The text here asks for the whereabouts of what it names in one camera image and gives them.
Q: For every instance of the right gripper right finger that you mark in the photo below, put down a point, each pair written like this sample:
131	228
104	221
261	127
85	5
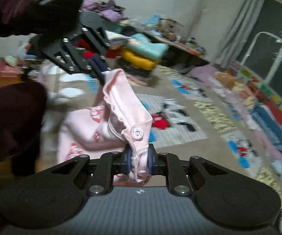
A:
169	166

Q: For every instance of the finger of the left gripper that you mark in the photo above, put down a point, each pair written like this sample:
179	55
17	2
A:
97	70

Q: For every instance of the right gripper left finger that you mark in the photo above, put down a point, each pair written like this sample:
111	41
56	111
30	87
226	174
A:
109	165

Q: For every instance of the pink fox print garment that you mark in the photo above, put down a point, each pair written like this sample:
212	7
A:
117	119

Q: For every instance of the red folded garment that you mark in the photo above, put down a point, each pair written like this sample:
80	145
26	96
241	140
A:
88	52

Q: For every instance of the yellow folded knit garment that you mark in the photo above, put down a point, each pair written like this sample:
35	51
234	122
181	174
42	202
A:
138	61

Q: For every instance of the brown Mickey Mouse blanket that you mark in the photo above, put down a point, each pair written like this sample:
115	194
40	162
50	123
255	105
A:
200	136

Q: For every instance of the teal folded blanket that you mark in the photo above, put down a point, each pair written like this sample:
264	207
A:
143	46

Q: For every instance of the purple floral bedsheet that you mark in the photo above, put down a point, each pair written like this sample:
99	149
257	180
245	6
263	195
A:
206	74

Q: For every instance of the orange cartoon pillow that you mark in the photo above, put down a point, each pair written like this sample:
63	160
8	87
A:
240	89

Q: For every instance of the blue folded duvet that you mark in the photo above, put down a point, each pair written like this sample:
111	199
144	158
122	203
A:
268	123

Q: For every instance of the grey window curtain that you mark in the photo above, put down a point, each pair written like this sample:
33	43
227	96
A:
237	32

